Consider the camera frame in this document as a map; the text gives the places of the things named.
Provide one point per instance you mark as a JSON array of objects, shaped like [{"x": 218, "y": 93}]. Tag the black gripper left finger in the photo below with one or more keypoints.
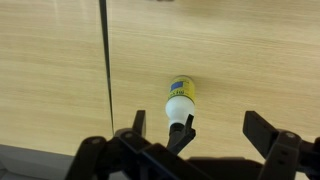
[{"x": 113, "y": 156}]

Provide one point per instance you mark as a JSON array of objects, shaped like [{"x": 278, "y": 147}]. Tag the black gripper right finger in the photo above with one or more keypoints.
[{"x": 283, "y": 153}]

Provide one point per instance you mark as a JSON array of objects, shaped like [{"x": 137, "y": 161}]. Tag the white bottle with yellow label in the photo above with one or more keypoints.
[{"x": 181, "y": 91}]

